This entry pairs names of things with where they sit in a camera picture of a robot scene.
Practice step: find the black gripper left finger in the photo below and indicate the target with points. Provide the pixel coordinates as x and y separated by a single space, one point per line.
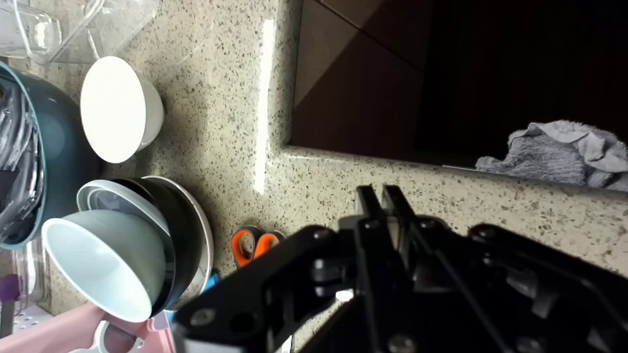
379 270

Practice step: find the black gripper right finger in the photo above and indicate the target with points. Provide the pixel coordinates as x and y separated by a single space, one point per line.
449 312

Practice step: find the small white bowl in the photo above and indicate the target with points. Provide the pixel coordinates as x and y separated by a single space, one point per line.
120 110

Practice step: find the dark teal utensil bowl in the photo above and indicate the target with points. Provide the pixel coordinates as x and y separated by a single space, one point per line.
39 155

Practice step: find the blue silicone lid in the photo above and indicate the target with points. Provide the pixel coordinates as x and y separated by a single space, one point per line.
210 282

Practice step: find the grey cloth rag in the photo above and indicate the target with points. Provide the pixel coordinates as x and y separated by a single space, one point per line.
563 151

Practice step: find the stacked grey black bowls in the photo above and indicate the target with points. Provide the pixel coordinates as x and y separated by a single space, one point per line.
133 245

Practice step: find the pink knife block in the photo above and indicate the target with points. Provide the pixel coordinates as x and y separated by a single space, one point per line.
84 329

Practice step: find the clear plastic container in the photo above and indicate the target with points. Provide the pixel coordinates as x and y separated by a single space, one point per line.
70 29

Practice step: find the orange handled scissors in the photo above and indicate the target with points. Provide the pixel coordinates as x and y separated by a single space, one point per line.
247 243

